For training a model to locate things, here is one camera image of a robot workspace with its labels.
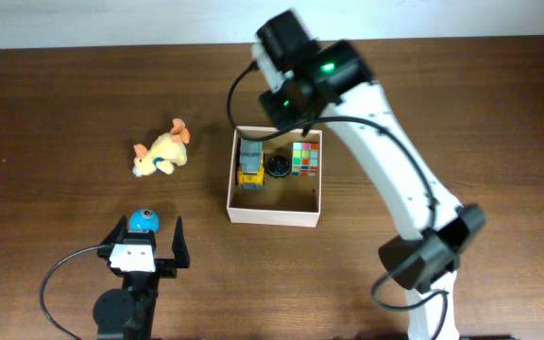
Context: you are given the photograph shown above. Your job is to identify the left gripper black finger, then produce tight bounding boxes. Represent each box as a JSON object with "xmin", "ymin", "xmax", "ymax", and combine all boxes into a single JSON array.
[
  {"xmin": 100, "ymin": 215, "xmax": 128, "ymax": 246},
  {"xmin": 172, "ymin": 216, "xmax": 191, "ymax": 268}
]

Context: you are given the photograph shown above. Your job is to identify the yellow plush dog toy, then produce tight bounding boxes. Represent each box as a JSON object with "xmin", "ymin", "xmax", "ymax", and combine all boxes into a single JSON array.
[{"xmin": 132, "ymin": 118, "xmax": 190, "ymax": 178}]

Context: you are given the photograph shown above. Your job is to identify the yellow grey toy truck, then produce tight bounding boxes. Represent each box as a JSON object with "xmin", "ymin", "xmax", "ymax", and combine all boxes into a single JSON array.
[{"xmin": 236, "ymin": 139, "xmax": 265, "ymax": 190}]

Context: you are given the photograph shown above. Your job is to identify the multicolour puzzle cube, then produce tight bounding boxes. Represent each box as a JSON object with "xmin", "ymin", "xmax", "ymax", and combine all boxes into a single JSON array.
[{"xmin": 291, "ymin": 142, "xmax": 320, "ymax": 177}]

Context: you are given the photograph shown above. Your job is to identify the small black round cap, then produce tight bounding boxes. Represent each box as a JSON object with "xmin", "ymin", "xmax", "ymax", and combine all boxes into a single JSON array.
[{"xmin": 266, "ymin": 155, "xmax": 292, "ymax": 179}]

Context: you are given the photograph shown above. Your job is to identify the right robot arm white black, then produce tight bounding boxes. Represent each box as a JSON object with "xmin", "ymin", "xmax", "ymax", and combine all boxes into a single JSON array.
[{"xmin": 252, "ymin": 9, "xmax": 485, "ymax": 339}]

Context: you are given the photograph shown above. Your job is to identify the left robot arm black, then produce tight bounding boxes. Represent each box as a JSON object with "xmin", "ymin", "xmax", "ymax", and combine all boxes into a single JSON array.
[{"xmin": 93, "ymin": 209, "xmax": 191, "ymax": 340}]

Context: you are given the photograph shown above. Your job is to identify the blue ball toy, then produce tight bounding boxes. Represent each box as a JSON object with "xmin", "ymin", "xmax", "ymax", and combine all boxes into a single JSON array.
[{"xmin": 128, "ymin": 209, "xmax": 160, "ymax": 233}]

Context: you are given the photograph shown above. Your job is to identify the open cardboard box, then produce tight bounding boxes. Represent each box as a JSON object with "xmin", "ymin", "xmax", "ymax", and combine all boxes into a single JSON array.
[{"xmin": 226, "ymin": 129, "xmax": 323, "ymax": 228}]

